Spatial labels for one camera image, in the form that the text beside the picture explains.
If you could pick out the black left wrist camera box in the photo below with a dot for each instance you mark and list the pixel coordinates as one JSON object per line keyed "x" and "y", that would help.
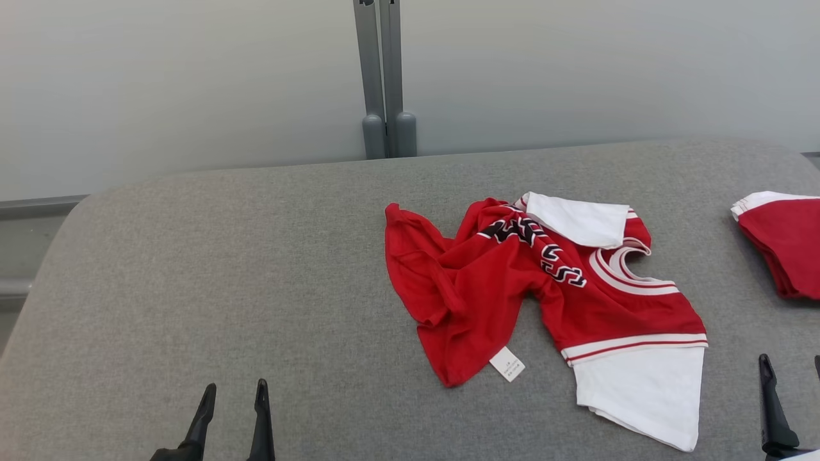
{"x": 176, "y": 454}

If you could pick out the grey metal floor rail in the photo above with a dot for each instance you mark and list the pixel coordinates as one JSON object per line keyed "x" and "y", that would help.
{"x": 13, "y": 288}
{"x": 38, "y": 207}

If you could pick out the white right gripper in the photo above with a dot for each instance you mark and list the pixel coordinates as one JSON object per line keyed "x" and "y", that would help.
{"x": 804, "y": 456}

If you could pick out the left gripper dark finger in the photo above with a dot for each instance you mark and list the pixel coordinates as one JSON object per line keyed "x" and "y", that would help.
{"x": 261, "y": 435}
{"x": 202, "y": 426}

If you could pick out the red jersey with white sleeves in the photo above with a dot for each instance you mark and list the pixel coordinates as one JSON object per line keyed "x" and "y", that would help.
{"x": 487, "y": 282}

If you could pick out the grey fabric sofa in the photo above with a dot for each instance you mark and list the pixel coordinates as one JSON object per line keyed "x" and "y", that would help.
{"x": 224, "y": 269}

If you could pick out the red shorts with white stripe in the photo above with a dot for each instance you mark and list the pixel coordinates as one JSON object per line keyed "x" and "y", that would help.
{"x": 788, "y": 243}

